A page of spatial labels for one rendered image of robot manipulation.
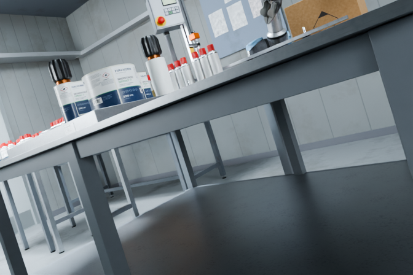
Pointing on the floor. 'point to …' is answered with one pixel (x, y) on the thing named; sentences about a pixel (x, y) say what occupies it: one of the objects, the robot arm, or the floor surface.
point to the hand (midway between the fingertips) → (268, 21)
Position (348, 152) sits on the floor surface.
